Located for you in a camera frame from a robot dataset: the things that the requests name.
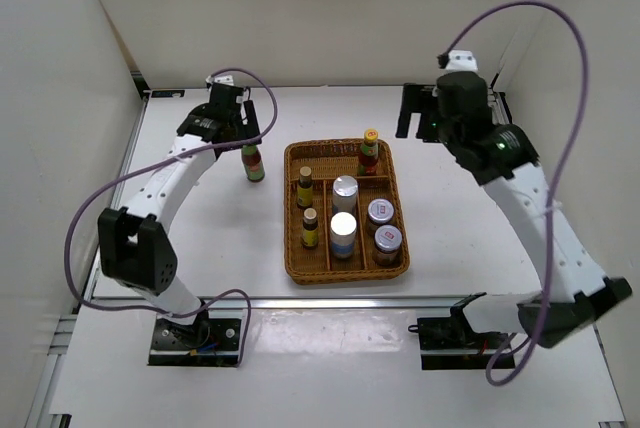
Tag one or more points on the red label sauce bottle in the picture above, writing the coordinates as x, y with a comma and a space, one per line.
369, 153

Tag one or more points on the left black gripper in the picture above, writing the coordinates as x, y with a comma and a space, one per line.
242, 136

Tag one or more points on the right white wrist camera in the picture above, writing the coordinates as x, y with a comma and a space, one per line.
461, 60

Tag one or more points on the woven wicker divided basket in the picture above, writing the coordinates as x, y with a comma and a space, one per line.
327, 160

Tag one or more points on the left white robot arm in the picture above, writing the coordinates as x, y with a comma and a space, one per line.
135, 250

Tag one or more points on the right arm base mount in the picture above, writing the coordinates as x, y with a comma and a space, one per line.
449, 343

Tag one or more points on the left blue table label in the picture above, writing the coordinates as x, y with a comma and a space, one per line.
167, 93

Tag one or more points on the brown jar white lid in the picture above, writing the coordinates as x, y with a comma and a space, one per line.
380, 212
387, 245

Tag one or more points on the front aluminium rail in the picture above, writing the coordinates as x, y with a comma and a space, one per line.
236, 302

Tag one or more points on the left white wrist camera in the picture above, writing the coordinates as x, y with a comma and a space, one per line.
225, 79

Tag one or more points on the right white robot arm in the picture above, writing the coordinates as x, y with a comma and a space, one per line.
575, 290

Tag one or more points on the green label sauce bottle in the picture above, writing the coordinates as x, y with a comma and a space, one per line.
252, 162

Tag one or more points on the small yellow cork bottle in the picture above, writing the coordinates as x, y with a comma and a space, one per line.
305, 188

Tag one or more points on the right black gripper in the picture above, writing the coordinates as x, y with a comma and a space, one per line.
415, 99

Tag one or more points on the small brown cork bottle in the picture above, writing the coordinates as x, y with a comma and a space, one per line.
309, 234

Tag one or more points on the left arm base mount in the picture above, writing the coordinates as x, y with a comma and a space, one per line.
216, 340

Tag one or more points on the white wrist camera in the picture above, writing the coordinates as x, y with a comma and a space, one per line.
225, 79
461, 60

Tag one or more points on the silver lid blue can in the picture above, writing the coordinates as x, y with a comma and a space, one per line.
343, 228

